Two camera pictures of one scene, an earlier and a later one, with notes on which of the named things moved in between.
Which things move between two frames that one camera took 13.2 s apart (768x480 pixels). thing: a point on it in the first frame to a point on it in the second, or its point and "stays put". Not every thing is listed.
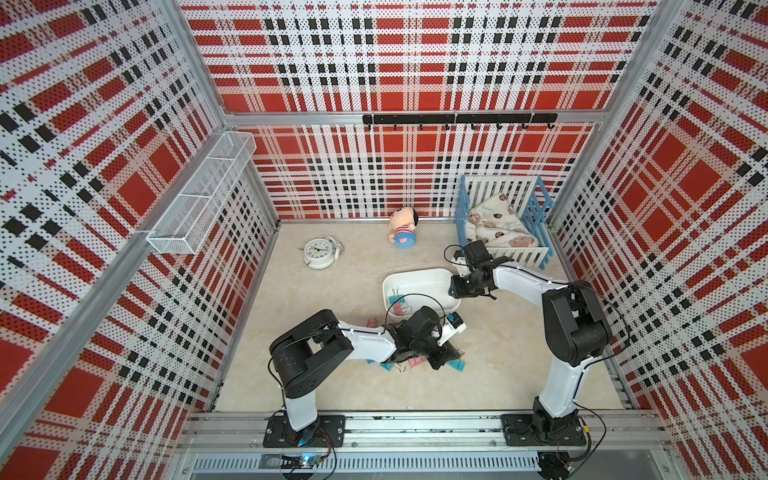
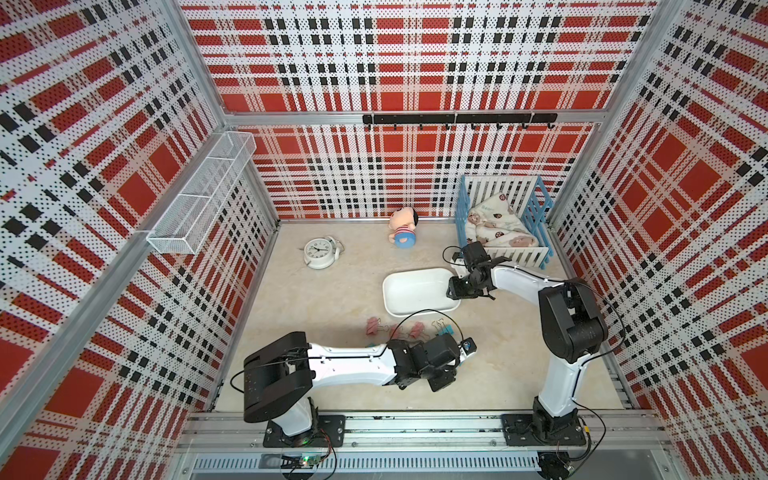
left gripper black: (443, 353) to (446, 378)
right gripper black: (458, 290) stays put
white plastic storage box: (421, 288) stays put
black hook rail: (472, 119) stays put
